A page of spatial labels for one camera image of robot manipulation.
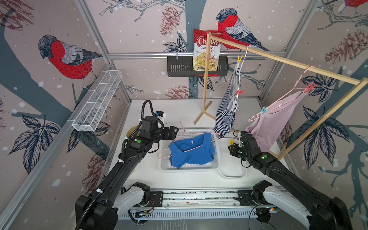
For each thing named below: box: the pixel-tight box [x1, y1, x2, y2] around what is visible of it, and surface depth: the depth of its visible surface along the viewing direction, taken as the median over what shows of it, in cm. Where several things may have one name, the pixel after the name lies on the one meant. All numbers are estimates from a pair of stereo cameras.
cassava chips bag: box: [192, 28, 224, 71], surface depth 87 cm
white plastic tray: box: [218, 138, 248, 179], surface depth 82 cm
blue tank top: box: [168, 132, 216, 169], surface depth 85 cm
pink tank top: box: [245, 90, 311, 152], surface depth 73 cm
